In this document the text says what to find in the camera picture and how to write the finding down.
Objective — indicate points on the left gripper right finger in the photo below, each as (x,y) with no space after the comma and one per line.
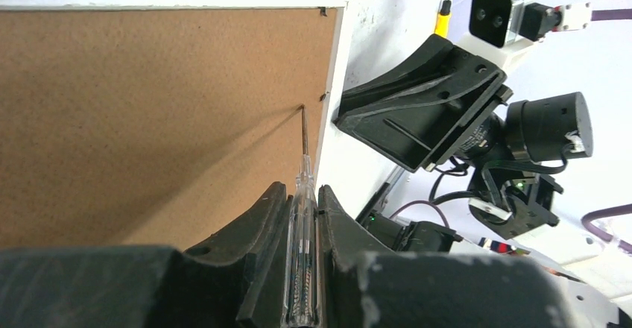
(366,284)

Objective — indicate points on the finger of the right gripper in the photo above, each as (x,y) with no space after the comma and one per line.
(422,111)

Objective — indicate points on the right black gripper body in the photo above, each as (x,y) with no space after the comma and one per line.
(487,142)

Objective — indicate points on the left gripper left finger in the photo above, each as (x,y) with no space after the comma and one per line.
(235,278)

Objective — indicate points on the white picture frame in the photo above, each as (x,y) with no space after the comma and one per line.
(160,121)

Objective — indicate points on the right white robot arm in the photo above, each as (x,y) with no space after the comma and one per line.
(512,197)

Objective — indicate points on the yellow handled screwdriver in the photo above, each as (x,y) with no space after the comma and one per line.
(443,18)

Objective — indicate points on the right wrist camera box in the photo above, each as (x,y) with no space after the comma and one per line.
(505,32)

